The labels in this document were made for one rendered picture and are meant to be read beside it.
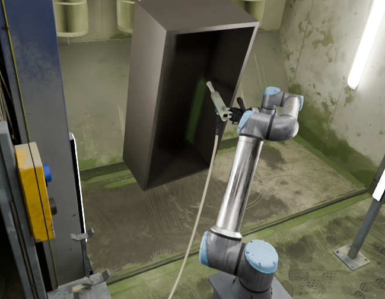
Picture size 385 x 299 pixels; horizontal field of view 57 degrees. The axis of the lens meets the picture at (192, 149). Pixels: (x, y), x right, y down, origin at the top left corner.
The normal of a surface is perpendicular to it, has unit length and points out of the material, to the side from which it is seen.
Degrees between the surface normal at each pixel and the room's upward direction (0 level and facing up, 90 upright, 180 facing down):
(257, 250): 5
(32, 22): 90
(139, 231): 0
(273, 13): 90
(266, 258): 5
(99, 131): 57
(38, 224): 90
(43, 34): 90
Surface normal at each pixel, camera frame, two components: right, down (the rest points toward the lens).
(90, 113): 0.43, -0.02
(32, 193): 0.46, 0.51
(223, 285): 0.08, -0.83
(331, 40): -0.88, 0.19
